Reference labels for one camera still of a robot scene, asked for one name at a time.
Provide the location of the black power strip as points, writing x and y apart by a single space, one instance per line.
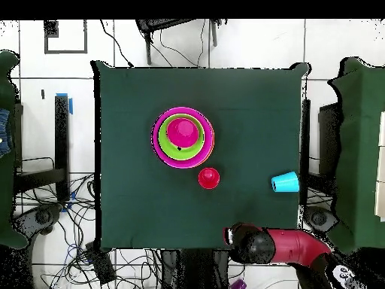
100 265

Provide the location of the dark green tablecloth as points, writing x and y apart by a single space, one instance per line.
255 120

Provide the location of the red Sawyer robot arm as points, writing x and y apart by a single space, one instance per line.
294 247

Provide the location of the blue cup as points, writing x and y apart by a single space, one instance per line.
285 182

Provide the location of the small pink-red bowl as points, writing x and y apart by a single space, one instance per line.
182 132

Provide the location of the black swivel chair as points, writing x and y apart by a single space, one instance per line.
318 218
42 216

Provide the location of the green side table cloth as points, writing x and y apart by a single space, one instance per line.
6 195
358 150

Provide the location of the blue denim fabric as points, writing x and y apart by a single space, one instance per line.
4 132

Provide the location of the white box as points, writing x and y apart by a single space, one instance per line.
381 168

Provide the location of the green bowl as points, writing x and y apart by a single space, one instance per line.
180 154

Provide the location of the red cup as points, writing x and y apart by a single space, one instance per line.
209 178

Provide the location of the blue tape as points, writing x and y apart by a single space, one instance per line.
71 106

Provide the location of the black table frame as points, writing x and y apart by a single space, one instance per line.
61 135

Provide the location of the small purple object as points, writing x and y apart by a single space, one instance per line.
239 284

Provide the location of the large pink bowl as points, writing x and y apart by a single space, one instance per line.
182 164

